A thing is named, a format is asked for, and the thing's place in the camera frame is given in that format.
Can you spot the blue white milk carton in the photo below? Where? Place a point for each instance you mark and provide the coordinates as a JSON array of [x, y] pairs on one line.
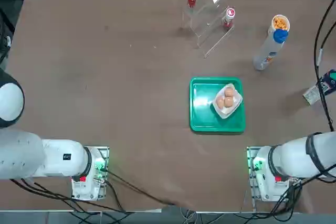
[[311, 96]]

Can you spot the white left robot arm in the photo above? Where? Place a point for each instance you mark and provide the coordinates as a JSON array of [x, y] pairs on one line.
[[52, 155]]

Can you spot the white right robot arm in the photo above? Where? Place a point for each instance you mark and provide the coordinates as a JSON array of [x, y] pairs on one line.
[[288, 155]]

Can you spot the clear acrylic display stand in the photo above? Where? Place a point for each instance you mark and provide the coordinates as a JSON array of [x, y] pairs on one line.
[[207, 24]]

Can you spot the green plastic tray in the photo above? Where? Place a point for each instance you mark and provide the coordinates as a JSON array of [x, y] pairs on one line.
[[202, 108]]

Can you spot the brown egg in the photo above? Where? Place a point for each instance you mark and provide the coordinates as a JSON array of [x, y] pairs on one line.
[[229, 101], [229, 92], [220, 102]]

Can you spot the clear bottle with blue cap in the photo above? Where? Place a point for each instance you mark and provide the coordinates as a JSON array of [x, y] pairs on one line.
[[266, 51]]

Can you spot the paper cup of orange popcorn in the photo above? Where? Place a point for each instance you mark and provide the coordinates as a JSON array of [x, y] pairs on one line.
[[280, 22]]

